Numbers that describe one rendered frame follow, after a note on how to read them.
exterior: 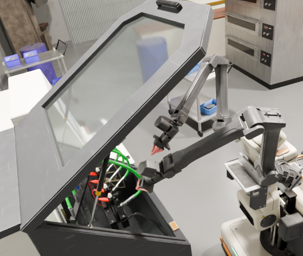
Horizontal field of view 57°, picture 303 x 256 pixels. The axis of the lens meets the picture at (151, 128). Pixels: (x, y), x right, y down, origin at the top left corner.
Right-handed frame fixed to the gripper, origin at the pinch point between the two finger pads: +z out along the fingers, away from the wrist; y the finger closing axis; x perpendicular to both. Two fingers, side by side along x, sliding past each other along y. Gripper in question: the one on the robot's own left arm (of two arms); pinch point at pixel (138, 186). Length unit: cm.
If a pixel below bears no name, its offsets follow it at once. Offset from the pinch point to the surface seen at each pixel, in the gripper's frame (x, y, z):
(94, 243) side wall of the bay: -12.7, 32.7, -2.8
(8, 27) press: -234, -476, 444
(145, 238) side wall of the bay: 8.2, 23.0, -3.8
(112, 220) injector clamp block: 5.2, 8.1, 29.1
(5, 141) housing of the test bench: -61, -1, 26
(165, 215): 26.8, -0.5, 12.8
